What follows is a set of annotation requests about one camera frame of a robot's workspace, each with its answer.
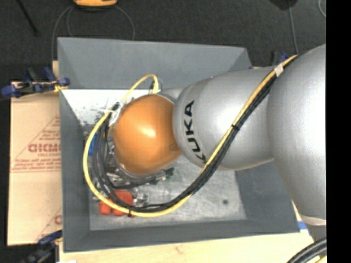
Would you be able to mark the orange plastic object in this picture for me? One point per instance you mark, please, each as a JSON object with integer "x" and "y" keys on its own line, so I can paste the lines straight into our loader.
{"x": 124, "y": 197}

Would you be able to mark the blue object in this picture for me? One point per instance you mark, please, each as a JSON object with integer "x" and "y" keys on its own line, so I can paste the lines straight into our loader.
{"x": 93, "y": 144}

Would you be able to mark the brown cardboard board red print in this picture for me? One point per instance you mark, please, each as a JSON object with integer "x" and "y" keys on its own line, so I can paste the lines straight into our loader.
{"x": 33, "y": 125}

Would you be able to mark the grey metal bin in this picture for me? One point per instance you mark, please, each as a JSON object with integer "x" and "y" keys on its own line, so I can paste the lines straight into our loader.
{"x": 153, "y": 64}

